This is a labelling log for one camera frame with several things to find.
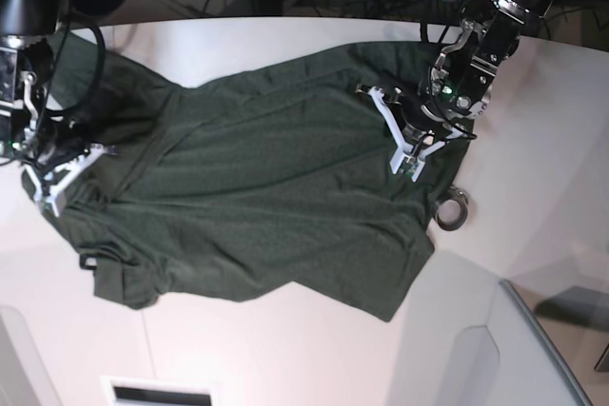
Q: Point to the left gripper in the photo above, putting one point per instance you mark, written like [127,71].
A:
[416,135]

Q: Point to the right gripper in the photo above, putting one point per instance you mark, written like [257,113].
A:
[52,162]

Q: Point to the dark green t-shirt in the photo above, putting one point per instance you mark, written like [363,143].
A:
[249,182]

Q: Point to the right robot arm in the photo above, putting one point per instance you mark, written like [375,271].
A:
[29,65]

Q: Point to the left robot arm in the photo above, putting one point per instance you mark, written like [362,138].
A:
[457,85]

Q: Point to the grey tape roll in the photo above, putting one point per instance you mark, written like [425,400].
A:
[451,209]

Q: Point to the small black clip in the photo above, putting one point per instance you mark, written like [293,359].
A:
[88,262]

